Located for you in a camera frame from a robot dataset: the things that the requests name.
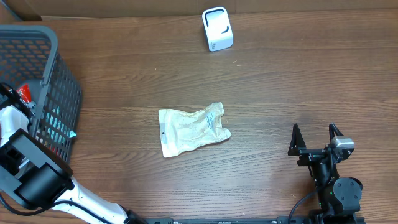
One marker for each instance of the white barcode scanner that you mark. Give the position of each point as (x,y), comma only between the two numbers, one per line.
(217,28)

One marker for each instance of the red orange pasta package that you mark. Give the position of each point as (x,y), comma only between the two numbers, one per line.
(24,93)

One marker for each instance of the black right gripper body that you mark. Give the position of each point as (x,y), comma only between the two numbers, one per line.
(310,156)

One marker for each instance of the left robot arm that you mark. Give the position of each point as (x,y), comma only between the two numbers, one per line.
(39,180)

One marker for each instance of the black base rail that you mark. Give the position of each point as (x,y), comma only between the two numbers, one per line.
(278,220)

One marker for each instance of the teal snack packet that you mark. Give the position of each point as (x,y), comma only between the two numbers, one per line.
(57,126)

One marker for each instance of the beige plastic pouch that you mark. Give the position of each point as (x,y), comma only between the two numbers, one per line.
(182,131)

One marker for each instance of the brown cardboard backdrop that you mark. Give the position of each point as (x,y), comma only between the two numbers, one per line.
(35,9)

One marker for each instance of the grey plastic mesh basket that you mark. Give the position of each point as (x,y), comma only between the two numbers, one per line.
(29,55)

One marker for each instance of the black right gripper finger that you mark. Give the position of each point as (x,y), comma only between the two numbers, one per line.
(297,144)
(333,131)

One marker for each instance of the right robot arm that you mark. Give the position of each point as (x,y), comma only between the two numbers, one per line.
(338,197)

